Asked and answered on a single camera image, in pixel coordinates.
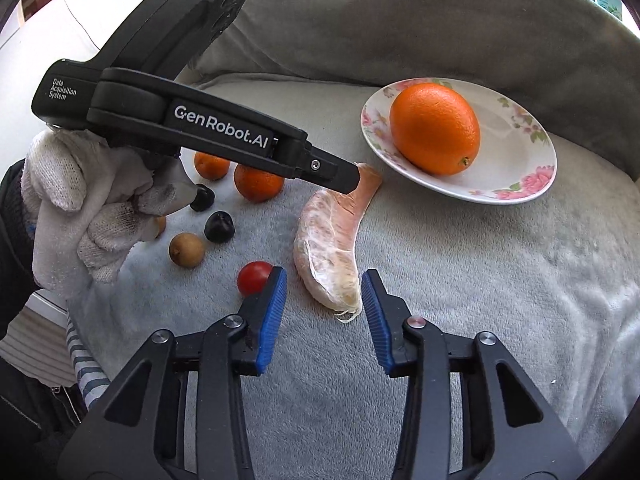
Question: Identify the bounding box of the red cherry tomato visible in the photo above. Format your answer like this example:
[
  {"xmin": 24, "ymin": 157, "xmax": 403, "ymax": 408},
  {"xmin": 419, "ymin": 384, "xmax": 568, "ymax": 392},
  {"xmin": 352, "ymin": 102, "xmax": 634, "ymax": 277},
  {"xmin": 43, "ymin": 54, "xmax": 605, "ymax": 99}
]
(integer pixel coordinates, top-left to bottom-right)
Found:
[{"xmin": 236, "ymin": 260, "xmax": 274, "ymax": 297}]

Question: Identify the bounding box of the dark grey rolled blanket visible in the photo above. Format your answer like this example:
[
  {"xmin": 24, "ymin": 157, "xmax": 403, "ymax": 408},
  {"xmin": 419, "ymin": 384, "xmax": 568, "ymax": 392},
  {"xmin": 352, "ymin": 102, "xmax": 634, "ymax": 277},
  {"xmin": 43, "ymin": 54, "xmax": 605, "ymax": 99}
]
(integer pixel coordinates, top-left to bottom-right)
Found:
[{"xmin": 192, "ymin": 0, "xmax": 640, "ymax": 181}]

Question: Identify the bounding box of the light grey blanket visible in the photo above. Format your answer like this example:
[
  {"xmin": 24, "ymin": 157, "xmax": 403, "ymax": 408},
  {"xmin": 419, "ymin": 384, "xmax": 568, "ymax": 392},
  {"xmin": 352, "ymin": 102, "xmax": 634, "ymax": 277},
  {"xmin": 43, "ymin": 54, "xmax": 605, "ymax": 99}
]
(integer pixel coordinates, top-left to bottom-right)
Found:
[{"xmin": 65, "ymin": 72, "xmax": 640, "ymax": 480}]

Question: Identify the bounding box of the dark purple fruit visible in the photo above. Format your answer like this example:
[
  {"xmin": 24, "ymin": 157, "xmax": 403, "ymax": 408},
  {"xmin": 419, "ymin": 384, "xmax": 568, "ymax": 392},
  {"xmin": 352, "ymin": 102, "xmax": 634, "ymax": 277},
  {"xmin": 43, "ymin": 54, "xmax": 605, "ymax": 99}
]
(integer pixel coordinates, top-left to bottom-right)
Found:
[
  {"xmin": 204, "ymin": 211, "xmax": 236, "ymax": 244},
  {"xmin": 189, "ymin": 184, "xmax": 216, "ymax": 213}
]

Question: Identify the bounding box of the white cable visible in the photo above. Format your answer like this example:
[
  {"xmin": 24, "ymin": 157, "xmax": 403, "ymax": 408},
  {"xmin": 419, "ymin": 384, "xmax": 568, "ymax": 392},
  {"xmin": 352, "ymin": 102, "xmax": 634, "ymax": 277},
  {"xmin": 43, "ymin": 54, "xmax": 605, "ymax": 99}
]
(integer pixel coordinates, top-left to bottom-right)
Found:
[{"xmin": 56, "ymin": 0, "xmax": 103, "ymax": 58}]

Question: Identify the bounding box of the person's black jacket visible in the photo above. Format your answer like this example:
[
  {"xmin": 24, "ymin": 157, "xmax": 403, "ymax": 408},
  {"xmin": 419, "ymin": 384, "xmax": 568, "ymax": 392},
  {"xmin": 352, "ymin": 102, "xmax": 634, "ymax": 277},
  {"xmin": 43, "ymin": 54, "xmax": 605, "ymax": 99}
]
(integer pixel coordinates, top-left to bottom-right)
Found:
[{"xmin": 0, "ymin": 355, "xmax": 88, "ymax": 466}]

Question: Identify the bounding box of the floral white plate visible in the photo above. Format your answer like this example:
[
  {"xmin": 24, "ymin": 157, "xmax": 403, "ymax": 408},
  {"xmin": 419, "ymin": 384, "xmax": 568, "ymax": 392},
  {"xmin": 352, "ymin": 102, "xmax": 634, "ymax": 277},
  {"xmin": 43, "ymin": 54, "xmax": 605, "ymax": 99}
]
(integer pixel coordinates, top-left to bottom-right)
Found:
[{"xmin": 360, "ymin": 77, "xmax": 558, "ymax": 205}]

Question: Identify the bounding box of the person's left hand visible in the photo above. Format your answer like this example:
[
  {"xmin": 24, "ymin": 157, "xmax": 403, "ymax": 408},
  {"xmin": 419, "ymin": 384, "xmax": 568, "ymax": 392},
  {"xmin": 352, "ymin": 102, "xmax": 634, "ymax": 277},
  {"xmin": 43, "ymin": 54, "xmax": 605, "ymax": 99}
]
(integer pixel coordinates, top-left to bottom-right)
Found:
[{"xmin": 21, "ymin": 129, "xmax": 198, "ymax": 291}]

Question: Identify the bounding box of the small orange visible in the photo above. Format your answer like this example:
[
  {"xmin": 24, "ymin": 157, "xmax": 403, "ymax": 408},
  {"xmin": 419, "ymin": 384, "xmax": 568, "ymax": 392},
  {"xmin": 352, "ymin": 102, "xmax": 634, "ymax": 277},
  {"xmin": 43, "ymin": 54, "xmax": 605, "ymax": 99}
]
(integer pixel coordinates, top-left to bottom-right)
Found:
[
  {"xmin": 194, "ymin": 151, "xmax": 232, "ymax": 182},
  {"xmin": 234, "ymin": 162, "xmax": 286, "ymax": 204}
]

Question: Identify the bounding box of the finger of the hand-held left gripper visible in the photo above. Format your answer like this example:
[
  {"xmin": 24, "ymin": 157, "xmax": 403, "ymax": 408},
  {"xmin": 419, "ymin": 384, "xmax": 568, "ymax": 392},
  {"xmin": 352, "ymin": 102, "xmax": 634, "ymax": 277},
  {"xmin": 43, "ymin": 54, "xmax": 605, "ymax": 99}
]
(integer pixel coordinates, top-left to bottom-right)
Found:
[{"xmin": 300, "ymin": 142, "xmax": 362, "ymax": 194}]

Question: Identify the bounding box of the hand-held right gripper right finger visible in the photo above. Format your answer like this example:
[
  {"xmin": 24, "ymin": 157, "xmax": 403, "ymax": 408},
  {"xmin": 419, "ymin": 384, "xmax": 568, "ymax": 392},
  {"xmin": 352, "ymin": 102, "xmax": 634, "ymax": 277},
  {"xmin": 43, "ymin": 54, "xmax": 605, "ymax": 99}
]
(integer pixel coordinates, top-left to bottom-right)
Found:
[{"xmin": 361, "ymin": 268, "xmax": 586, "ymax": 480}]

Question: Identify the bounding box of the striped cloth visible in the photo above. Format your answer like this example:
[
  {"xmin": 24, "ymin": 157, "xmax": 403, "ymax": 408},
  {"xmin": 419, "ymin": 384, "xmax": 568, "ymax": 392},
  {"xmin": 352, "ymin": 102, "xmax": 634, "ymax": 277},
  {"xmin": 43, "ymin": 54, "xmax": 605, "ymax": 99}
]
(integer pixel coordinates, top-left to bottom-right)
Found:
[{"xmin": 64, "ymin": 310, "xmax": 112, "ymax": 411}]

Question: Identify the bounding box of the peeled pomelo segment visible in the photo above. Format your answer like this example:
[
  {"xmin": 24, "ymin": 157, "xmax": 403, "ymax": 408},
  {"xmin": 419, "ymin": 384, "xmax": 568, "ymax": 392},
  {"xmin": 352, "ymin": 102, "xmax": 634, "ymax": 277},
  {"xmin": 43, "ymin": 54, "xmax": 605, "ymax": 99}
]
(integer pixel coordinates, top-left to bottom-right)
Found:
[{"xmin": 292, "ymin": 162, "xmax": 384, "ymax": 323}]

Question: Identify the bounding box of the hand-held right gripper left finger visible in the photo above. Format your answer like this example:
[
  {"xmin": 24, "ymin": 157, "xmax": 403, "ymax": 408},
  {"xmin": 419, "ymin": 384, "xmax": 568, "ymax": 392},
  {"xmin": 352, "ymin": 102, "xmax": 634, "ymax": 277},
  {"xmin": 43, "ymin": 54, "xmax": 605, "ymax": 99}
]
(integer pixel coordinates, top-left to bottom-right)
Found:
[{"xmin": 59, "ymin": 266, "xmax": 289, "ymax": 480}]

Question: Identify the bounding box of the large orange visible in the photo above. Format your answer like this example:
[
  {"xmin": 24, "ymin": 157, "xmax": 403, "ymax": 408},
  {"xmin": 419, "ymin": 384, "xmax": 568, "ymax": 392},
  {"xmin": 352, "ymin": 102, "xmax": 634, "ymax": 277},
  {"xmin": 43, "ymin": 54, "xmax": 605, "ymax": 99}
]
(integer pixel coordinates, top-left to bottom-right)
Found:
[{"xmin": 389, "ymin": 82, "xmax": 482, "ymax": 177}]

